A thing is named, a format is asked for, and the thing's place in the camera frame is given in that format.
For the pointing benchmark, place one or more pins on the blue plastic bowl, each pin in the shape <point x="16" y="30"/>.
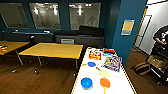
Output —
<point x="87" y="83"/>

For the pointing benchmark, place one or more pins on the dark upholstered sofa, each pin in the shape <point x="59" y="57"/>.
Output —
<point x="83" y="36"/>

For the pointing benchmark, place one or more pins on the orange snack packets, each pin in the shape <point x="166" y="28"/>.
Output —
<point x="95" y="54"/>

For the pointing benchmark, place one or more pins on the small flat blue object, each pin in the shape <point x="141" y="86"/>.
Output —
<point x="91" y="64"/>

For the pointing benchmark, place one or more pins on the grey rectangular panel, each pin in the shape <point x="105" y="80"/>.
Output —
<point x="67" y="41"/>

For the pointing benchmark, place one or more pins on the small light blue object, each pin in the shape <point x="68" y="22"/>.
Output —
<point x="107" y="54"/>

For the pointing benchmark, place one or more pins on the red flat packet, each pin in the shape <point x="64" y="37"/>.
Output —
<point x="109" y="51"/>

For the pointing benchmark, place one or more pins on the interior glass window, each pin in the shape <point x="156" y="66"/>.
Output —
<point x="44" y="16"/>
<point x="84" y="16"/>
<point x="13" y="15"/>

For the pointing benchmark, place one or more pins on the yellow green paddle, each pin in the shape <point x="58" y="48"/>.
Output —
<point x="103" y="72"/>

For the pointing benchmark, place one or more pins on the colourful printed box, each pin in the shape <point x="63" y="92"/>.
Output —
<point x="112" y="63"/>

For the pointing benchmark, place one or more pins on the long wooden table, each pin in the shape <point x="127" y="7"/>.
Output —
<point x="11" y="45"/>
<point x="51" y="50"/>

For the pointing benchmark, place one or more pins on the black wheeled cart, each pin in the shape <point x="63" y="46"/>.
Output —
<point x="156" y="65"/>

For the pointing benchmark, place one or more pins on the small red black object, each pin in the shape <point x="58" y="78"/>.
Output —
<point x="2" y="49"/>

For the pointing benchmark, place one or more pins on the yellow wall sign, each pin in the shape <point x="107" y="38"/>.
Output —
<point x="127" y="27"/>

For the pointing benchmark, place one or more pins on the dark long wall bench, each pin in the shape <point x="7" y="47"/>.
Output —
<point x="26" y="36"/>

